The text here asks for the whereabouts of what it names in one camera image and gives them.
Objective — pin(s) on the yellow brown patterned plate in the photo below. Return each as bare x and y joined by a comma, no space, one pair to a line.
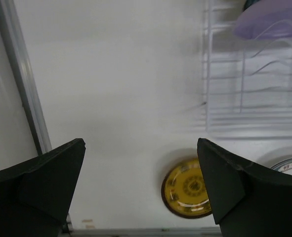
183,190

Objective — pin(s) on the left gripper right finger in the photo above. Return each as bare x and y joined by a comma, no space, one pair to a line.
247,199

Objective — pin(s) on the white wire dish rack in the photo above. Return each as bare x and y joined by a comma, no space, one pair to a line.
248,83

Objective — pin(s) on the purple plastic plate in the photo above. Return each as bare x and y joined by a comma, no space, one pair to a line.
265,20

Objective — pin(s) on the metal rail front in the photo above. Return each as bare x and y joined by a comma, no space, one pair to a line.
170,232

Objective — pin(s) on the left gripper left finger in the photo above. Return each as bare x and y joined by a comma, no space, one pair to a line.
35,195

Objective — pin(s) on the green rim white plate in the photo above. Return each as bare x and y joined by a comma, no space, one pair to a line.
278,159

